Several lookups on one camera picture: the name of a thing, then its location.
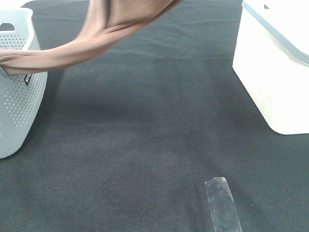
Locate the brown microfibre towel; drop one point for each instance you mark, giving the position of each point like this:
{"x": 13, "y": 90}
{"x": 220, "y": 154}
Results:
{"x": 107, "y": 22}

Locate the black table cloth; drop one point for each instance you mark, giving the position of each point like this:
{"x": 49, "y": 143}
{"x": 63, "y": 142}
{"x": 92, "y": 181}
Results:
{"x": 126, "y": 141}

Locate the clear tape strip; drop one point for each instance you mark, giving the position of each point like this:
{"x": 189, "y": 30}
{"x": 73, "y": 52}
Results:
{"x": 222, "y": 206}

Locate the white plastic storage bin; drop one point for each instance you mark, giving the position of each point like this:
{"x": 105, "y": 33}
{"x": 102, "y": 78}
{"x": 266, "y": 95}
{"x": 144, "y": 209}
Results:
{"x": 271, "y": 59}

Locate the grey perforated laundry basket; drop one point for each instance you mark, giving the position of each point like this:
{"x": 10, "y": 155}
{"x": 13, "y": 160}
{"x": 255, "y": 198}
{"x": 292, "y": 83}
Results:
{"x": 20, "y": 95}

